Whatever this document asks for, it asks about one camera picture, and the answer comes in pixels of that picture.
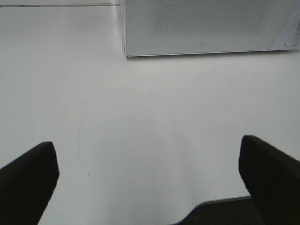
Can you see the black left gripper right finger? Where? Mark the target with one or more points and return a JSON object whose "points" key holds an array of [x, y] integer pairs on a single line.
{"points": [[273, 180]]}

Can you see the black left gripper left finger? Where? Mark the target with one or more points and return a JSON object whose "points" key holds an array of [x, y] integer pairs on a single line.
{"points": [[27, 185]]}

